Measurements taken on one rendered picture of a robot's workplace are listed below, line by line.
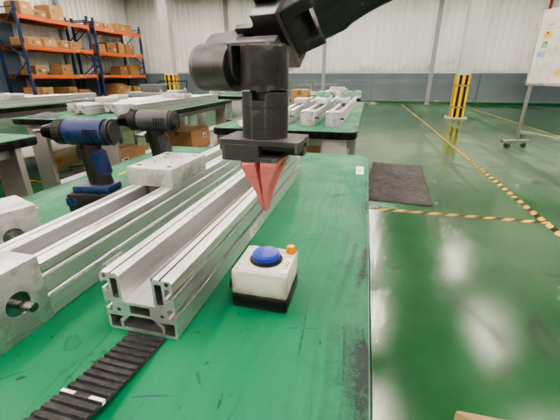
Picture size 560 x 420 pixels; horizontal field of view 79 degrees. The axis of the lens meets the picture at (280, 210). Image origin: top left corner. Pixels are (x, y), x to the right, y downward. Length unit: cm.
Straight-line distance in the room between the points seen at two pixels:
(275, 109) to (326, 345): 29
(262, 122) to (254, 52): 7
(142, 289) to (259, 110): 28
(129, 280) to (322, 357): 26
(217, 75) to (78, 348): 37
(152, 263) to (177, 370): 16
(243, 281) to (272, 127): 21
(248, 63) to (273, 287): 28
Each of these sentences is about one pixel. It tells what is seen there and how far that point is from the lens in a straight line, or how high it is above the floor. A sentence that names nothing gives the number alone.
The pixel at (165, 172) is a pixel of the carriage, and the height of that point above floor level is 90.
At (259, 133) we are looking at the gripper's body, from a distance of 41.
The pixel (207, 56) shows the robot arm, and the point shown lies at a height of 111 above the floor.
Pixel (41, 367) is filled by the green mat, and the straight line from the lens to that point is 51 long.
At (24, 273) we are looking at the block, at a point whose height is 86.
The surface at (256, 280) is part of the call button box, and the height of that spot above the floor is 83.
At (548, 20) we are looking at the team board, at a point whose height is 180.
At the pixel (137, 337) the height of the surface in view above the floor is 78.
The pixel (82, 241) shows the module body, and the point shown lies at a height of 86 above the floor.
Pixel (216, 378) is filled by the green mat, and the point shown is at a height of 78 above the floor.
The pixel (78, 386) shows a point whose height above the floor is 80.
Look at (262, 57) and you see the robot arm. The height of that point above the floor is 111.
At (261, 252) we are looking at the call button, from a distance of 49.
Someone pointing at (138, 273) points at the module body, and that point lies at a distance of 50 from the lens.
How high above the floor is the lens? 109
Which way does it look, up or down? 22 degrees down
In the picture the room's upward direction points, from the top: straight up
